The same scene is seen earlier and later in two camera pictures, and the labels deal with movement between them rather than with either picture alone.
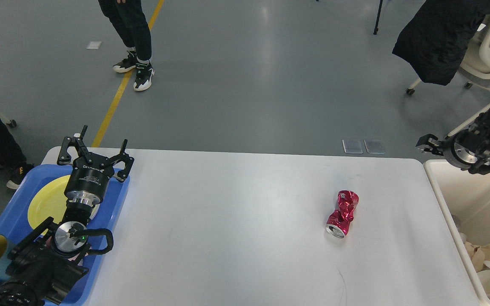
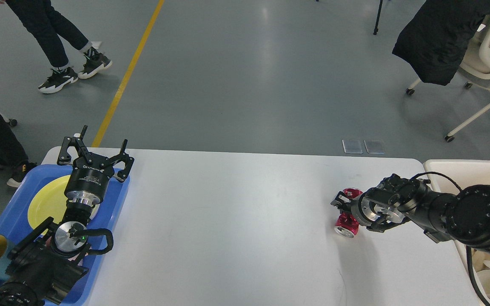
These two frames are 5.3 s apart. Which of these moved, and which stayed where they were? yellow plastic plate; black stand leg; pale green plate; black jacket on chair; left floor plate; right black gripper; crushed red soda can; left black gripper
Moved: crushed red soda can; right black gripper
Stayed: black stand leg; pale green plate; left floor plate; black jacket on chair; left black gripper; yellow plastic plate
